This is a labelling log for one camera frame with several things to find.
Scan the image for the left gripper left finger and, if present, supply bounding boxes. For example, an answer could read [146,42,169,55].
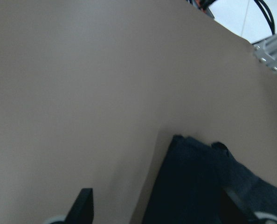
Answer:
[64,188,94,224]

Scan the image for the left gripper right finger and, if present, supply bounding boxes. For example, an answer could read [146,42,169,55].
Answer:
[220,187,261,224]

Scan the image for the black printed t-shirt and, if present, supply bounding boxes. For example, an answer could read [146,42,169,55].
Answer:
[143,135,277,224]

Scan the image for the black power strip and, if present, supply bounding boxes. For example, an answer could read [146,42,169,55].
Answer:
[187,0,216,12]

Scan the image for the aluminium frame post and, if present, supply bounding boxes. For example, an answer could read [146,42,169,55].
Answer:
[253,34,277,74]

